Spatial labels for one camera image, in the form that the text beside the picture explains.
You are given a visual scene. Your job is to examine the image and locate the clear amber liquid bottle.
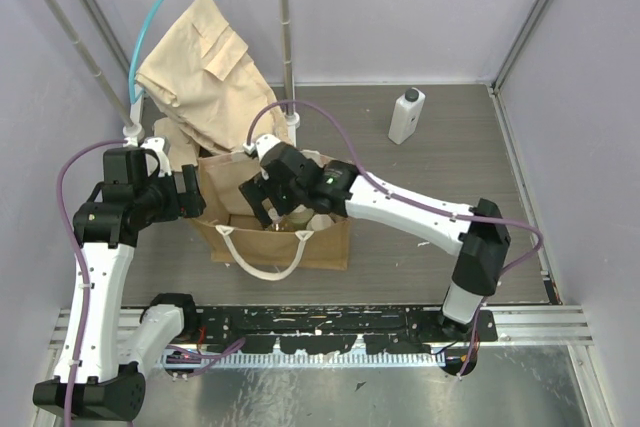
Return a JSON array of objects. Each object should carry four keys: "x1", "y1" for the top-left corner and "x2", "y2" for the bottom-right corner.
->
[{"x1": 267, "y1": 209, "x2": 293, "y2": 232}]

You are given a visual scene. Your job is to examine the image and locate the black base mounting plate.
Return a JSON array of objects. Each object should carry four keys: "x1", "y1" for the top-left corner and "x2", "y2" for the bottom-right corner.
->
[{"x1": 175, "y1": 305, "x2": 498, "y2": 355}]

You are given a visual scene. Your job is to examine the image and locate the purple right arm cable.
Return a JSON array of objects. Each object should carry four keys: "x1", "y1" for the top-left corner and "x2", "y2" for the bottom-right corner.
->
[{"x1": 244, "y1": 99, "x2": 545, "y2": 378}]

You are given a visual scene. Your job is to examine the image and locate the cream bottle with cap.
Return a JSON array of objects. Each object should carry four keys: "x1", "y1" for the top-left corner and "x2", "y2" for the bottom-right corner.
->
[{"x1": 306, "y1": 214, "x2": 334, "y2": 232}]

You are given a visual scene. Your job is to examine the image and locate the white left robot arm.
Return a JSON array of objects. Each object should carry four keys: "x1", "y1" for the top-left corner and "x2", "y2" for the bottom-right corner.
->
[{"x1": 33, "y1": 138, "x2": 205, "y2": 426}]

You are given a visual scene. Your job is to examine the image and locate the aluminium frame rail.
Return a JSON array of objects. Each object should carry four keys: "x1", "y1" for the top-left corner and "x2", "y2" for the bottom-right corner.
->
[{"x1": 49, "y1": 304, "x2": 594, "y2": 349}]

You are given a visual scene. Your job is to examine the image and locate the white rectangular bottle dark cap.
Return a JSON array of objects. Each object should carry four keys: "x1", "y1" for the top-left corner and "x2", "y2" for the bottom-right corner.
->
[{"x1": 388, "y1": 87, "x2": 426, "y2": 145}]

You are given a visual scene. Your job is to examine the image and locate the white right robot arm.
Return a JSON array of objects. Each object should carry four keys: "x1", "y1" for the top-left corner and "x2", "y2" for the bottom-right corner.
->
[{"x1": 239, "y1": 134, "x2": 511, "y2": 341}]

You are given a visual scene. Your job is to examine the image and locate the green bottle cream cap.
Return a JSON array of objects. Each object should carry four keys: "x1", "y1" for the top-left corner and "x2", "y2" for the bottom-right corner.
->
[{"x1": 288, "y1": 205, "x2": 314, "y2": 231}]

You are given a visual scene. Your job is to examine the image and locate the white slotted cable duct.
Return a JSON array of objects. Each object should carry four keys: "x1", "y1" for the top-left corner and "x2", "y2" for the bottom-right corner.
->
[{"x1": 154, "y1": 350, "x2": 446, "y2": 369}]

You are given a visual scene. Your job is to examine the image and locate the brown burlap canvas bag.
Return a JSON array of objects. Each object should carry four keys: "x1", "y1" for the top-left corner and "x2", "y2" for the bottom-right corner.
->
[{"x1": 190, "y1": 152, "x2": 351, "y2": 282}]

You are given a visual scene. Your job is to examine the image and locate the beige cloth trousers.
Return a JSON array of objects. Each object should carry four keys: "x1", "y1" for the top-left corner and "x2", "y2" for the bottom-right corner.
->
[{"x1": 134, "y1": 0, "x2": 276, "y2": 170}]

